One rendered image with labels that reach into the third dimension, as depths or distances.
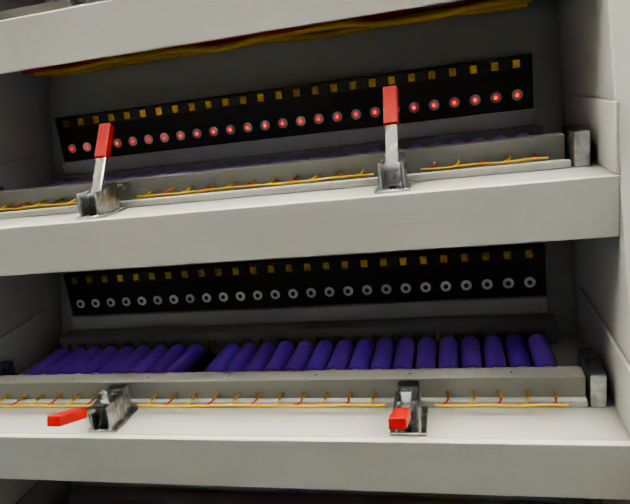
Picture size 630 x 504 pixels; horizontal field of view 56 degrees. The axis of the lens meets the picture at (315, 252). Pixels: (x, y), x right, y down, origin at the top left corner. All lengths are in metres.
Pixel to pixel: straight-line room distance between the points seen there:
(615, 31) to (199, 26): 0.32
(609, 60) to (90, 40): 0.42
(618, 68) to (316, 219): 0.24
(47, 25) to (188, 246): 0.24
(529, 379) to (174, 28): 0.41
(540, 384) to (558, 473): 0.07
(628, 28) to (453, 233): 0.18
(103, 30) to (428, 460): 0.45
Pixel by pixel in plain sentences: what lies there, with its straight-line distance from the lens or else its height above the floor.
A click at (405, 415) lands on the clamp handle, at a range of 0.42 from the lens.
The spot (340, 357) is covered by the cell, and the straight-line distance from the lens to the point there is 0.57.
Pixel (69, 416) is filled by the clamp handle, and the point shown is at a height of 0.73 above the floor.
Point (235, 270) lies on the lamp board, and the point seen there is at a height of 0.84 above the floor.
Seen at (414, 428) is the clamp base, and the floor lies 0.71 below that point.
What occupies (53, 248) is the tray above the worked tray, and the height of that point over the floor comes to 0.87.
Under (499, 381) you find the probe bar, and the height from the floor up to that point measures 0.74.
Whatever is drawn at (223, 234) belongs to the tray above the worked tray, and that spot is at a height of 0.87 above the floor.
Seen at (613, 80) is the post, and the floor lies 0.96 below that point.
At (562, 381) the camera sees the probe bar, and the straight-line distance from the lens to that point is 0.52.
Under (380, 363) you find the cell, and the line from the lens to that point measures 0.55.
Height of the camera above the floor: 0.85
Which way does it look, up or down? 1 degrees up
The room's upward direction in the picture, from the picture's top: 4 degrees counter-clockwise
